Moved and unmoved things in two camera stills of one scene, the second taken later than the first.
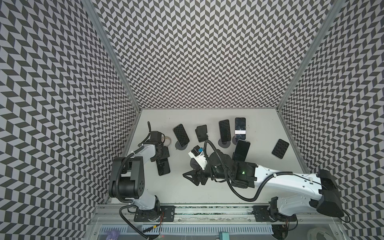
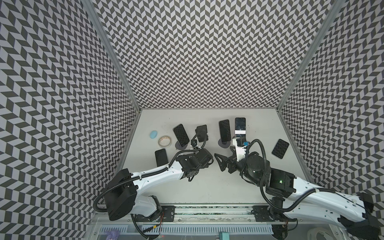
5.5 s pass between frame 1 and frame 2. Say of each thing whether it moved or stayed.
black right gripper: moved
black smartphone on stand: stayed
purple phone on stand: stayed
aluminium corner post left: stayed
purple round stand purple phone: stayed
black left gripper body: moved
